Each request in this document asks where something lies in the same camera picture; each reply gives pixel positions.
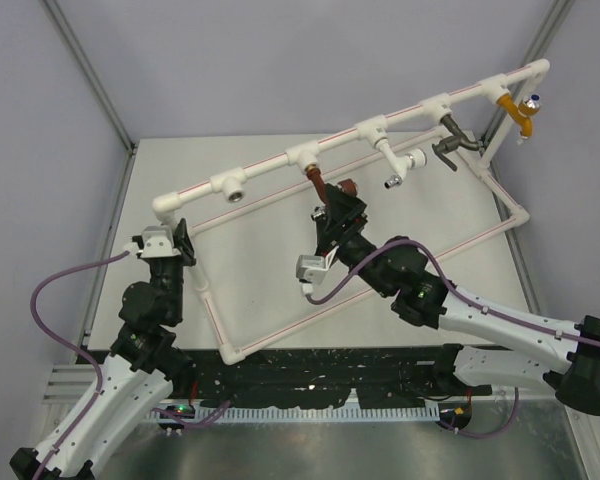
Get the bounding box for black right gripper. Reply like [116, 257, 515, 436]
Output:
[316, 182, 393, 296]

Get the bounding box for brown red water faucet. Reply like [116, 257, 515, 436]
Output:
[305, 165, 358, 209]

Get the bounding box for white PVC pipe frame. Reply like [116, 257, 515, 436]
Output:
[152, 58, 551, 365]

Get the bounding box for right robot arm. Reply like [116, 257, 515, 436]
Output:
[312, 184, 600, 416]

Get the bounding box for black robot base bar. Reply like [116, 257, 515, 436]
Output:
[169, 345, 491, 410]

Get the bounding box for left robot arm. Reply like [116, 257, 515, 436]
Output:
[10, 220, 196, 479]

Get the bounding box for white water faucet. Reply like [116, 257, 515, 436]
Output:
[375, 139, 427, 189]

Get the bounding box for orange yellow water faucet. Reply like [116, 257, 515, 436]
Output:
[496, 93, 542, 144]

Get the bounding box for dark grey lever faucet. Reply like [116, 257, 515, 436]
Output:
[432, 114, 480, 172]

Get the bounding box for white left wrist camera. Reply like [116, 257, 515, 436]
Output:
[123, 226, 179, 260]

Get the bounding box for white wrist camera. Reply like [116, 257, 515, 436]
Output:
[295, 255, 330, 296]
[123, 226, 179, 260]

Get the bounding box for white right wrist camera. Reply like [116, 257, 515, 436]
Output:
[295, 255, 330, 296]

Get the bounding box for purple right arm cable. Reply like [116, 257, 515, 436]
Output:
[307, 239, 600, 349]

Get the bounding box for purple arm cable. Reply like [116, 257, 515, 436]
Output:
[307, 239, 600, 349]
[29, 252, 131, 474]

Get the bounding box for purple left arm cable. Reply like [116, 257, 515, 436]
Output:
[29, 252, 131, 474]

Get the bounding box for white slotted cable duct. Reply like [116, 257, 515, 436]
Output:
[154, 404, 441, 424]

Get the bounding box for grey aluminium frame post left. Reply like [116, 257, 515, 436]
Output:
[39, 0, 135, 154]

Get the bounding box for grey aluminium frame post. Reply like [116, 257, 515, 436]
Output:
[39, 0, 135, 154]
[479, 0, 574, 146]

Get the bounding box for grey aluminium frame post right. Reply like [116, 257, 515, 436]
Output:
[479, 0, 574, 146]

